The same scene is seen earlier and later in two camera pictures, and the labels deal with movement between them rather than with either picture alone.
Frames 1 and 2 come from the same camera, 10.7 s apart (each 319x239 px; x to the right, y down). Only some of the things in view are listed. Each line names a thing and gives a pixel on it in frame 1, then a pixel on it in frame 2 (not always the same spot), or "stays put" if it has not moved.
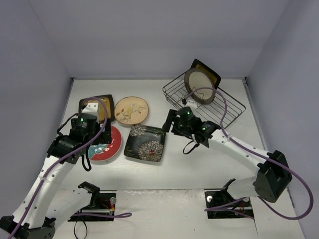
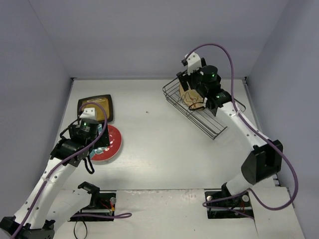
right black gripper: (173, 123) → (187, 80)
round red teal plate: (102, 152) stays put
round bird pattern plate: (131, 110) → (193, 98)
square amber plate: (108, 101) stays put
